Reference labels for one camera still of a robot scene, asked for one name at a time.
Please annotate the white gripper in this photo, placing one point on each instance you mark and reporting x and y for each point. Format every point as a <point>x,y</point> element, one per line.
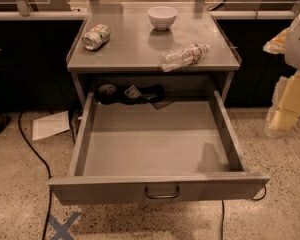
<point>298,45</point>

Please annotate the clear plastic water bottle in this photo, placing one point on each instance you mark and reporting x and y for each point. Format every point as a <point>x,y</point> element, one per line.
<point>183,56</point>

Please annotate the grey metal drawer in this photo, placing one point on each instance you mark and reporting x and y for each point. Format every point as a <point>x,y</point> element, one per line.
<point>121,149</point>

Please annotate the white ceramic bowl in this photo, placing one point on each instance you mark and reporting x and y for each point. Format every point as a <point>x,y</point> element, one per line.
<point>162,17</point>

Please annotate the grey metal table cabinet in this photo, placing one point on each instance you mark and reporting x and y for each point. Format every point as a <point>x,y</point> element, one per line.
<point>135,46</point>

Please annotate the black bundle with tag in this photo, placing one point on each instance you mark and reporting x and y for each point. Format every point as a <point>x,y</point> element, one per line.
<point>109,93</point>

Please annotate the white paper sheet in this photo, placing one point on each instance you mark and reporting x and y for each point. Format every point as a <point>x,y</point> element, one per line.
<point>50,125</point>

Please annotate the blue tape cross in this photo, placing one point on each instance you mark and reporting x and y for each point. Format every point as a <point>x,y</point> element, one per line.
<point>61,230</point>

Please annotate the black drawer handle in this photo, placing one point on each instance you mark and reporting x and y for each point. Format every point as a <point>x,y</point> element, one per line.
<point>161,193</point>

